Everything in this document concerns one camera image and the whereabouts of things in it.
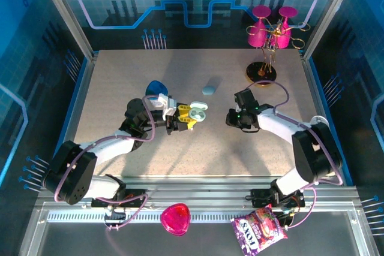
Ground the mint green earbud charging case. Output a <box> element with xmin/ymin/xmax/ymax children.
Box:
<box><xmin>188</xmin><ymin>101</ymin><xmax>209</xmax><ymax>122</ymax></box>

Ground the pink wine glass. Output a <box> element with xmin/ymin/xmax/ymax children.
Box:
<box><xmin>247</xmin><ymin>5</ymin><xmax>272</xmax><ymax>49</ymax></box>
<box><xmin>273</xmin><ymin>6</ymin><xmax>299</xmax><ymax>49</ymax></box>

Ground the pink heart-shaped container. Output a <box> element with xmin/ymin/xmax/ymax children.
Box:
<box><xmin>160</xmin><ymin>203</ymin><xmax>192</xmax><ymax>237</ymax></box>

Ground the purple candy bag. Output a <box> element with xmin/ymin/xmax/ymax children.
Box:
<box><xmin>230</xmin><ymin>203</ymin><xmax>289</xmax><ymax>256</ymax></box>

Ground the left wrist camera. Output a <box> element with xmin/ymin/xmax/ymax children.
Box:
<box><xmin>158</xmin><ymin>94</ymin><xmax>178</xmax><ymax>121</ymax></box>

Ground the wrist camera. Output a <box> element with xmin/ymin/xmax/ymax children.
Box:
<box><xmin>233</xmin><ymin>89</ymin><xmax>259</xmax><ymax>110</ymax></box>
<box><xmin>158</xmin><ymin>94</ymin><xmax>178</xmax><ymax>121</ymax></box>

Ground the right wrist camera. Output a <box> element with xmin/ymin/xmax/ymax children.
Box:
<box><xmin>233</xmin><ymin>89</ymin><xmax>259</xmax><ymax>110</ymax></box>

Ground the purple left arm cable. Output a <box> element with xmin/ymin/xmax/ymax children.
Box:
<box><xmin>53</xmin><ymin>95</ymin><xmax>160</xmax><ymax>231</ymax></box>

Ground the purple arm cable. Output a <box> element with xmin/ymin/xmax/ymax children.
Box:
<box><xmin>53</xmin><ymin>95</ymin><xmax>160</xmax><ymax>231</ymax></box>
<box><xmin>247</xmin><ymin>80</ymin><xmax>344</xmax><ymax>229</ymax></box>

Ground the gold wire glass rack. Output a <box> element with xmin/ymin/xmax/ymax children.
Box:
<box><xmin>245</xmin><ymin>17</ymin><xmax>311</xmax><ymax>89</ymax></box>

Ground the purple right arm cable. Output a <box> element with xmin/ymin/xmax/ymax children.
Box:
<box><xmin>247</xmin><ymin>80</ymin><xmax>344</xmax><ymax>229</ymax></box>

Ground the aluminium base frame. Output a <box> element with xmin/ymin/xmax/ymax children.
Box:
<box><xmin>19</xmin><ymin>174</ymin><xmax>380</xmax><ymax>256</ymax></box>

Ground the aluminium corner post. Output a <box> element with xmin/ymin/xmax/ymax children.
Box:
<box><xmin>33</xmin><ymin>0</ymin><xmax>98</xmax><ymax>61</ymax></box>
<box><xmin>301</xmin><ymin>0</ymin><xmax>362</xmax><ymax>61</ymax></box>

